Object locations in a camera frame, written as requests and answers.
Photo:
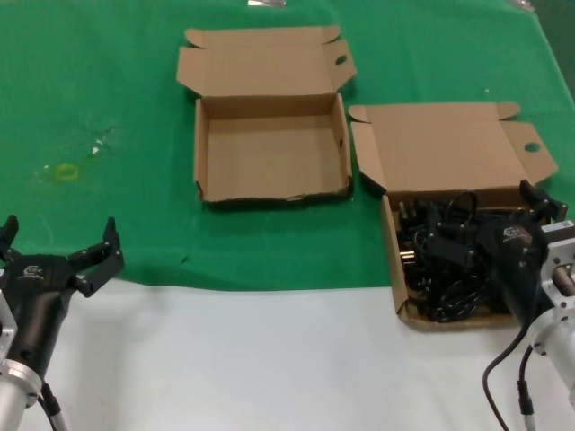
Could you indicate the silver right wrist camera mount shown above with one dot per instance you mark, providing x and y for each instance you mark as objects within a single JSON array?
[{"x": 559, "y": 244}]

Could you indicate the torn-edged open cardboard box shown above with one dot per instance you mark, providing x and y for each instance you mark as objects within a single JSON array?
[{"x": 269, "y": 148}]

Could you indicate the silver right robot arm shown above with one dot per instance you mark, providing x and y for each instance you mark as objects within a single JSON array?
[{"x": 557, "y": 323}]

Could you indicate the small silver metal object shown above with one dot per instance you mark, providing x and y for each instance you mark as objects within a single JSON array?
[{"x": 265, "y": 2}]

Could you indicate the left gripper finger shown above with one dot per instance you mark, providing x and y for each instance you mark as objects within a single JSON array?
[
  {"x": 101, "y": 262},
  {"x": 8, "y": 233}
]

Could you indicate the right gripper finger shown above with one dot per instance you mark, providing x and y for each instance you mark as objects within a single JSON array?
[
  {"x": 453, "y": 242},
  {"x": 548, "y": 207}
]

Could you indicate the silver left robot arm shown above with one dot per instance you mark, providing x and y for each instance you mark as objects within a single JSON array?
[{"x": 13, "y": 390}]

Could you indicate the green table cloth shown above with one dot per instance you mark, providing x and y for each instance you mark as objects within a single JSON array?
[{"x": 112, "y": 67}]

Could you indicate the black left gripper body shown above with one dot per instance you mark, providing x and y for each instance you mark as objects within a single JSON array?
[{"x": 36, "y": 296}]

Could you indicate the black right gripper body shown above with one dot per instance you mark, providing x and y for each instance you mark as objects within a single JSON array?
[{"x": 516, "y": 260}]

